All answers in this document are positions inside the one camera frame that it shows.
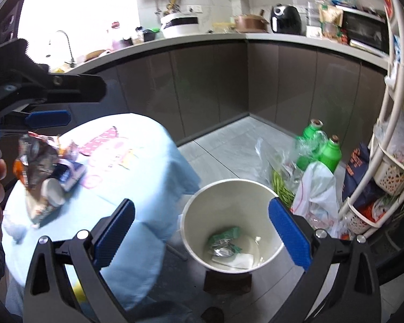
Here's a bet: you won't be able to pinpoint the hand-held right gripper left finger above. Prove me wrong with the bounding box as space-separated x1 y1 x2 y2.
22 198 137 323

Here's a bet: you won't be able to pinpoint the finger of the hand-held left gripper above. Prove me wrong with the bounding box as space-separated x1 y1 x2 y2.
0 108 72 142
0 38 107 119

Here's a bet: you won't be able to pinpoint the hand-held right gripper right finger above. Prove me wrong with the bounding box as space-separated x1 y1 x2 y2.
267 197 382 323

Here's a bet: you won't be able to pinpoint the brown foil snack packet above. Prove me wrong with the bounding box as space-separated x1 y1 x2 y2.
13 133 68 230

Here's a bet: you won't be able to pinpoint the blue and white packet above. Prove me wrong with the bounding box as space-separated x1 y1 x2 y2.
55 161 88 192

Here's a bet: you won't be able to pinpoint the white paper cup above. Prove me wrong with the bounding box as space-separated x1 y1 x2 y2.
40 177 67 208

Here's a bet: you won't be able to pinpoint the white round trash bin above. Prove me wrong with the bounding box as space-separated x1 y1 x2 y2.
180 179 292 273

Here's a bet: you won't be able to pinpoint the chrome kitchen faucet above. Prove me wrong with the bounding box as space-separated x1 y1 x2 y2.
52 30 76 66

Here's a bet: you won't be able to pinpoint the bunch of green beans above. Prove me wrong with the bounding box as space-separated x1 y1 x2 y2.
272 169 295 206

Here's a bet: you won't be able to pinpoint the white plastic bag red print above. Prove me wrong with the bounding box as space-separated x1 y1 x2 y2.
291 161 340 239

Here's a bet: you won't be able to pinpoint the white paper napkin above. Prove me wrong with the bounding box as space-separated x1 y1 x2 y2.
210 252 255 270

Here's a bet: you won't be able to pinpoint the green foil wrapper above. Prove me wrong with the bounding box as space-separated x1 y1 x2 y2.
207 226 243 256

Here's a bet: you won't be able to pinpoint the light blue printed tablecloth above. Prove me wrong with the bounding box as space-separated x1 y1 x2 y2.
2 112 201 313

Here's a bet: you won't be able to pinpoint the clear plastic bag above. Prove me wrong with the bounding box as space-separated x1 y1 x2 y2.
254 131 327 209

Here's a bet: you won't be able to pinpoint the green plastic bottle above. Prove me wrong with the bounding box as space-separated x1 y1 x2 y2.
318 135 343 174
296 118 326 170

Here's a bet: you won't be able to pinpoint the dark blue bag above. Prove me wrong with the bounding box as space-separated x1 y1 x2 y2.
342 143 384 209

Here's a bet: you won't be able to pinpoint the white plastic storage rack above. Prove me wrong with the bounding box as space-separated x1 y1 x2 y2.
338 0 404 239

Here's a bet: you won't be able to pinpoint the person's blue jeans leg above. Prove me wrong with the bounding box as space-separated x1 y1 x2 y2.
5 274 32 318

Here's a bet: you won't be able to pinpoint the white rice cooker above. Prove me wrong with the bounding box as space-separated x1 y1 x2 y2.
160 13 201 39

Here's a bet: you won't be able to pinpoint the translucent plastic bag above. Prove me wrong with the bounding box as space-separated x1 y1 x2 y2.
374 113 404 162

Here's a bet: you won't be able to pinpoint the dark brown kitchen cabinets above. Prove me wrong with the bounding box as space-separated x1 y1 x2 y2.
7 38 389 162

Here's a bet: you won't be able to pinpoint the grey kitchen countertop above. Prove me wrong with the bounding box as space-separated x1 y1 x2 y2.
47 32 391 75

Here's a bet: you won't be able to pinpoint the copper cooking pot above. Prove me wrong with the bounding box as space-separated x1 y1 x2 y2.
234 10 270 33

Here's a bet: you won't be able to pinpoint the clear plastic storage box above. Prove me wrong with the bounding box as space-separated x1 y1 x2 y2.
305 2 321 38

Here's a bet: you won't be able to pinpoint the black air fryer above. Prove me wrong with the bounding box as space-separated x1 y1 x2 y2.
270 4 303 36

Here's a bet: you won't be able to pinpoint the yellow brown snack bag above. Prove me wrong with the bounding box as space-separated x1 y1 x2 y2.
318 3 344 43

